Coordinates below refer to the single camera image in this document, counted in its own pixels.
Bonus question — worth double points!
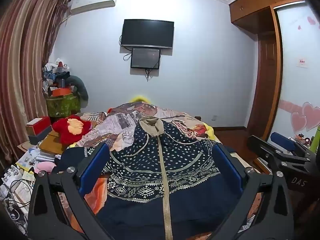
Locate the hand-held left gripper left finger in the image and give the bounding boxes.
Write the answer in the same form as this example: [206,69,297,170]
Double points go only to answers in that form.
[27,142,112,240]

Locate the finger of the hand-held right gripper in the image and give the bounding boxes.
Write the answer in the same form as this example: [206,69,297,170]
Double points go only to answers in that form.
[270,132,314,161]
[247,135,284,172]

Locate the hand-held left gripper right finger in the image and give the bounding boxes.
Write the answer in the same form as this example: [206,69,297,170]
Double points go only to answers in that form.
[211,141,294,240]

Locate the navy patterned zip hoodie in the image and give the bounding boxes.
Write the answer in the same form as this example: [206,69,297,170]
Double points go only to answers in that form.
[54,117,253,240]

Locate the green bottle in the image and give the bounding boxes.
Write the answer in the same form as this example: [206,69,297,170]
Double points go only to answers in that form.
[310,126,320,153]

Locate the red plush toy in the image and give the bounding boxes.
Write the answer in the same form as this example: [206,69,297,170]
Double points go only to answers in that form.
[52,115,92,145]

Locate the pink soft item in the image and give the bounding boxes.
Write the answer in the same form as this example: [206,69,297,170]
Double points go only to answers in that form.
[34,162,57,174]

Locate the printed blanket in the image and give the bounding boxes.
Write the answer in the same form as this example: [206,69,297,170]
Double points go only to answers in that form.
[56,101,265,240]

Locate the brown wooden board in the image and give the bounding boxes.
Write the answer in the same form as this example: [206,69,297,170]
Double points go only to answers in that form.
[39,130,67,155]

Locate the white sliding door heart stickers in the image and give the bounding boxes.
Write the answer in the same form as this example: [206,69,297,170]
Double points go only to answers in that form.
[276,2,320,143]

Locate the pile of papers and books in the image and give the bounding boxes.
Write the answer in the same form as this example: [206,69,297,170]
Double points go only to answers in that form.
[15,146,62,173]

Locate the dark grey box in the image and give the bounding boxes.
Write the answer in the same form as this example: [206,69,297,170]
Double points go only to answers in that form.
[28,127,53,145]

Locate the red box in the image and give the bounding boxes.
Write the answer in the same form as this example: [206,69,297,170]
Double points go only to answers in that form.
[26,116,52,137]

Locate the orange box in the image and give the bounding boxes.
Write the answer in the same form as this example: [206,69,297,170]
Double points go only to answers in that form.
[52,87,72,97]

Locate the grey cloth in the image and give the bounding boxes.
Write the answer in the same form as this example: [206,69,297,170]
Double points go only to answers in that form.
[65,75,89,101]

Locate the yellow plush toy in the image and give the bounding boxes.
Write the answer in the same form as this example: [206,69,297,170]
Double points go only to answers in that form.
[130,94,152,104]

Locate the pile of household clutter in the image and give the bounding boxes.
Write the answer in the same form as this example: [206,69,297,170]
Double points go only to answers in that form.
[42,58,75,97]

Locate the striped brown curtain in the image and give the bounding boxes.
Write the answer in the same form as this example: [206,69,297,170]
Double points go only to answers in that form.
[0,0,72,165]

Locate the wooden wardrobe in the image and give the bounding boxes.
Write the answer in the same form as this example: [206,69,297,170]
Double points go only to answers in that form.
[229,0,308,140]

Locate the white air conditioner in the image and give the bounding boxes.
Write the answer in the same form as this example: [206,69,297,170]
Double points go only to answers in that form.
[69,0,118,14]

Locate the small black wall monitor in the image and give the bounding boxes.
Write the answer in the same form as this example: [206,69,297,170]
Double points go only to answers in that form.
[130,47,161,70]

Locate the large black wall television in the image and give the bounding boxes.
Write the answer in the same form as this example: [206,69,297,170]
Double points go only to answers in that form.
[120,19,175,49]

